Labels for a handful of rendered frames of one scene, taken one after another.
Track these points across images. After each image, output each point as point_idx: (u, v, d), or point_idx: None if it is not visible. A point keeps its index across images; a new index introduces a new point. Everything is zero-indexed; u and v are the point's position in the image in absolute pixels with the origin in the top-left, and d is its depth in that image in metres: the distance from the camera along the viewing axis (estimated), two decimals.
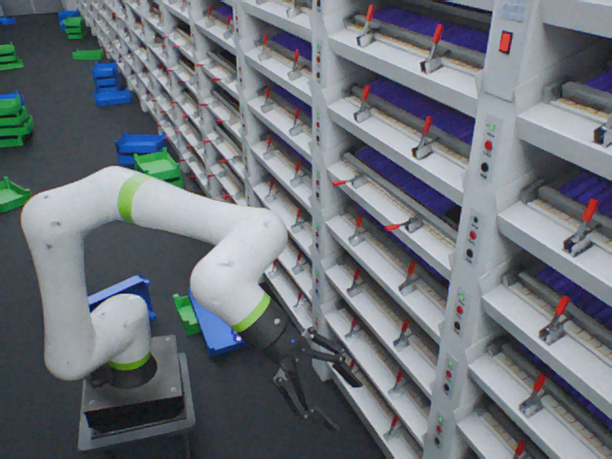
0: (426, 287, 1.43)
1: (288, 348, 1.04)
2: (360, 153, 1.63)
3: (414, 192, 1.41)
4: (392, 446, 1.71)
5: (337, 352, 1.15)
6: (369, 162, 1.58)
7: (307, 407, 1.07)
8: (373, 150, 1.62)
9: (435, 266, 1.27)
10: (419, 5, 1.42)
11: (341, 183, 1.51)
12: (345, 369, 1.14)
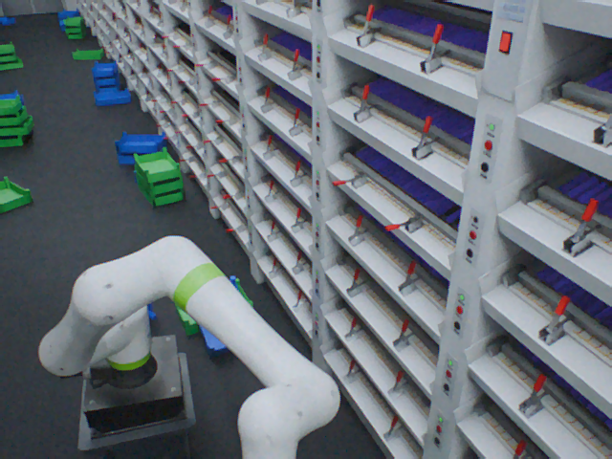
0: (426, 287, 1.43)
1: None
2: (360, 153, 1.63)
3: (414, 192, 1.41)
4: (392, 446, 1.71)
5: None
6: (369, 162, 1.58)
7: None
8: (373, 150, 1.62)
9: (435, 266, 1.27)
10: (419, 5, 1.42)
11: (341, 183, 1.51)
12: None
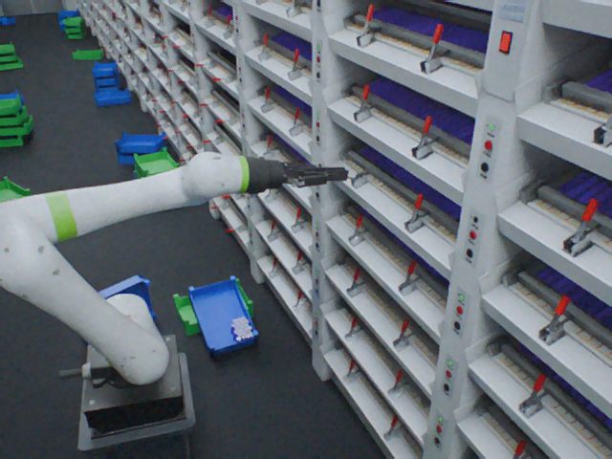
0: (426, 287, 1.43)
1: (278, 163, 1.39)
2: (363, 151, 1.64)
3: (419, 189, 1.42)
4: (392, 446, 1.71)
5: (313, 169, 1.50)
6: (373, 160, 1.59)
7: (322, 175, 1.46)
8: None
9: (435, 266, 1.27)
10: (419, 5, 1.42)
11: None
12: (327, 167, 1.49)
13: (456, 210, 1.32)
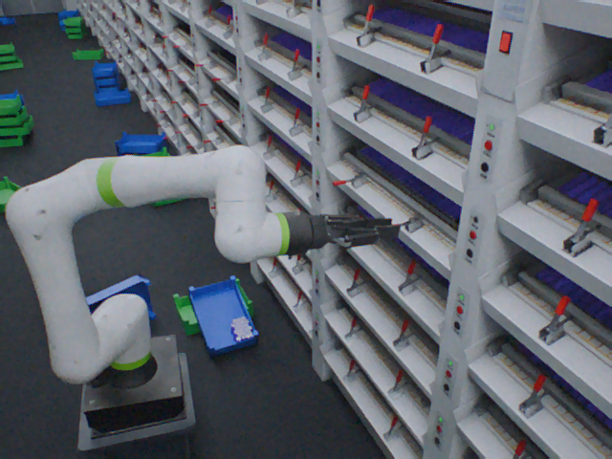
0: (426, 287, 1.43)
1: (322, 221, 1.19)
2: (364, 150, 1.64)
3: (419, 189, 1.41)
4: (392, 446, 1.71)
5: None
6: (374, 159, 1.59)
7: (371, 233, 1.26)
8: None
9: (435, 266, 1.27)
10: (419, 5, 1.42)
11: (341, 183, 1.51)
12: (373, 219, 1.29)
13: (456, 210, 1.32)
